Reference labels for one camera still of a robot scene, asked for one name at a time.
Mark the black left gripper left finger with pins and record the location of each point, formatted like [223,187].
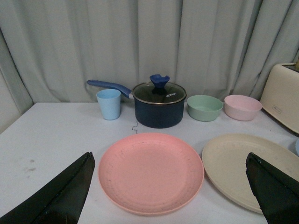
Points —
[61,200]

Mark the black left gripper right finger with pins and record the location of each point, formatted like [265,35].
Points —
[276,192]

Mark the pink plate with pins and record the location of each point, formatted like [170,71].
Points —
[151,174]

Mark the cream plate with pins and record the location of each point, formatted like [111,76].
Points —
[224,158]

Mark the pink bowl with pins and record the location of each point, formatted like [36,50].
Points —
[242,108]

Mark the cream toaster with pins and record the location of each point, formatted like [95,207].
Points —
[280,97]

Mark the light blue cup left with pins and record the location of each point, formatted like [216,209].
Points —
[110,103]

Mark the green bowl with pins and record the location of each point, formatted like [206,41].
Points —
[204,108]

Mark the dark blue saucepan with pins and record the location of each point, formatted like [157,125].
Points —
[154,116]

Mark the glass pot lid blue knob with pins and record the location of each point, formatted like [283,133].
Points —
[159,91]

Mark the grey curtain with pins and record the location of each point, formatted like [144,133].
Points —
[50,48]

